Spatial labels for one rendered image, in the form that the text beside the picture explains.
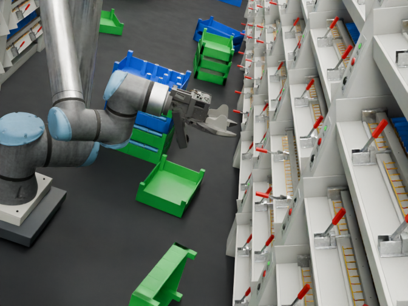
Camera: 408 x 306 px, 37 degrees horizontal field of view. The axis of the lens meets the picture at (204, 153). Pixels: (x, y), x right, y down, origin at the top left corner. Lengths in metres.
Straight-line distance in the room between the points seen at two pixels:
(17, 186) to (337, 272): 1.26
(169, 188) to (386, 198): 1.66
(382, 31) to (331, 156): 0.28
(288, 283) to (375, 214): 0.47
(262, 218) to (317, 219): 0.67
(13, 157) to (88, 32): 0.47
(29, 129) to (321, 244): 1.14
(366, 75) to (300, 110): 0.57
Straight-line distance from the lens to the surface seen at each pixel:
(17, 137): 2.00
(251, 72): 3.45
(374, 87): 1.26
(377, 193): 1.02
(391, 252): 0.88
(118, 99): 1.67
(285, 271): 1.43
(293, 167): 1.79
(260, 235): 1.85
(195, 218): 2.45
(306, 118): 1.73
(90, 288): 2.01
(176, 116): 1.68
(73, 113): 1.67
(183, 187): 2.61
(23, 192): 2.12
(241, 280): 1.97
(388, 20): 1.22
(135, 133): 2.70
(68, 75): 1.73
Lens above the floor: 1.35
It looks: 27 degrees down
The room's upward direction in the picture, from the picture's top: 18 degrees clockwise
